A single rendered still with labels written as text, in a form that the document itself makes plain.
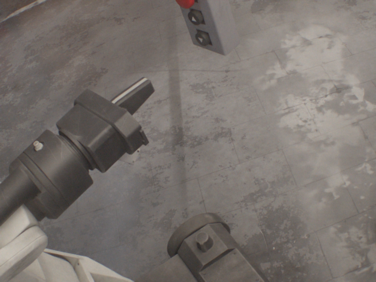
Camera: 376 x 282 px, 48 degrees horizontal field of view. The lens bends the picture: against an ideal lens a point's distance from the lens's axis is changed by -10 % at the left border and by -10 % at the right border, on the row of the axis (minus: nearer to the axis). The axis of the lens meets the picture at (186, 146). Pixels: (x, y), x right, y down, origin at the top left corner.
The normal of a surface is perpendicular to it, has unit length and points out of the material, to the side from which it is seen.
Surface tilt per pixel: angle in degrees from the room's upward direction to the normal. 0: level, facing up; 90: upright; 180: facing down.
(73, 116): 0
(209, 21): 90
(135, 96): 90
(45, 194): 67
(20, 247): 43
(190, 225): 2
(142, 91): 90
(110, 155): 90
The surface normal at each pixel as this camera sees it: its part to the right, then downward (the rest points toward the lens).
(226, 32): 0.68, 0.39
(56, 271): 0.69, -0.72
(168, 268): -0.28, -0.64
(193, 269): -0.78, -0.07
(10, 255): 0.46, -0.61
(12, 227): 0.14, -0.32
